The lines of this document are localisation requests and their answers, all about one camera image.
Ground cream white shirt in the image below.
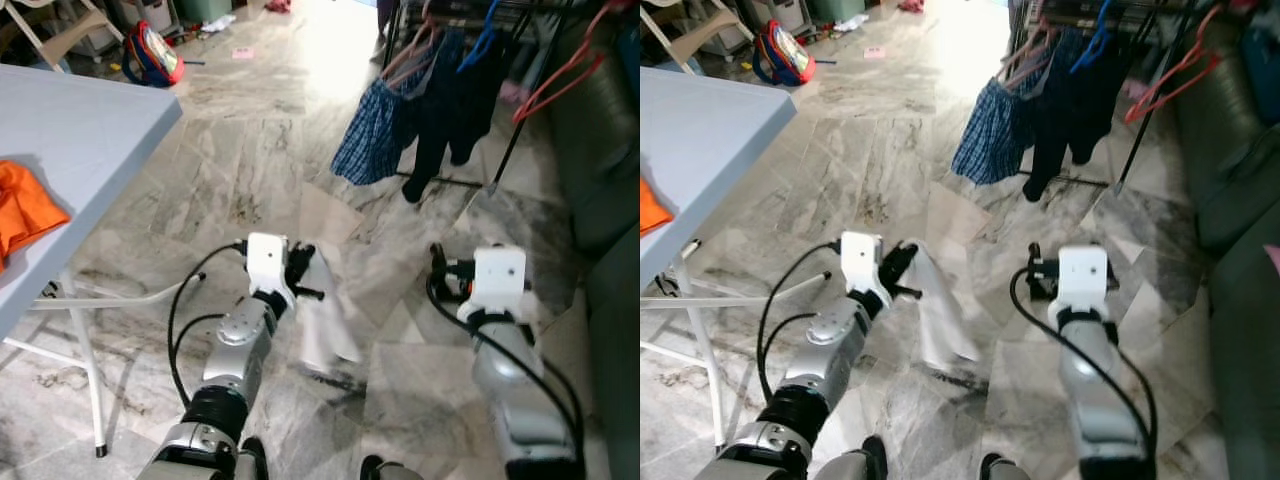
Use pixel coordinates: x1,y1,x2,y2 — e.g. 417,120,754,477
905,245,981,373
295,250,363,379

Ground orange shirt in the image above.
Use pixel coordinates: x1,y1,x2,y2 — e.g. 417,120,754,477
640,178,673,237
0,160,73,271

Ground pink plastic clothes hanger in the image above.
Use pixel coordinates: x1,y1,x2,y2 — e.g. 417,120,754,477
382,25,441,89
512,5,611,126
1123,5,1223,124
1000,25,1059,89

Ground blue plastic clothes hanger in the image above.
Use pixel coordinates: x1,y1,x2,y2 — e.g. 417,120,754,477
1072,0,1116,73
458,0,501,73

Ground blue plaid shorts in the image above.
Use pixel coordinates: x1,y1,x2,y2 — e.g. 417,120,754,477
330,75,421,186
950,75,1041,186

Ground dark navy garment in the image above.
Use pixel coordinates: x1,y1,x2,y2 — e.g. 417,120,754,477
402,30,516,206
1022,28,1131,204

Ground silver black robot left leg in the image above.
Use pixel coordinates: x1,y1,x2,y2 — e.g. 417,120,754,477
840,435,889,480
235,437,269,480

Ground dark green sofa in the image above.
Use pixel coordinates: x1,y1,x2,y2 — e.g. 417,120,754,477
545,20,641,480
1170,20,1280,480

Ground light blue folding table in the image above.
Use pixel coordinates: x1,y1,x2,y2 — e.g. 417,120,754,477
0,65,183,459
640,67,798,446

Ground red blue kids backpack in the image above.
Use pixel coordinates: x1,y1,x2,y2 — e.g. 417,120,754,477
752,20,816,86
122,20,186,88

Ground green bin with white lid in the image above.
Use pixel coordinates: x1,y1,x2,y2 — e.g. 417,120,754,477
808,0,866,23
178,0,236,23

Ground white plastic drawer cart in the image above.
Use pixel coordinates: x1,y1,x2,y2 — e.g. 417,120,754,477
105,0,171,31
740,0,811,36

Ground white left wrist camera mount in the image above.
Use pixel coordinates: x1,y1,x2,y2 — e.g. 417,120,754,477
840,231,884,296
245,233,291,299

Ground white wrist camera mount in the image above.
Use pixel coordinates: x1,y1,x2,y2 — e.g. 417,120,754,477
245,233,291,299
840,231,884,296
1058,245,1111,316
470,246,528,319

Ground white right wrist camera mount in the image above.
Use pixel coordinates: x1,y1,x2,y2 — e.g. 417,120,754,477
1058,245,1111,316
470,246,528,319

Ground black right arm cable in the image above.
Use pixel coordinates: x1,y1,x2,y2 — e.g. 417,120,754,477
427,280,588,461
1010,268,1159,461

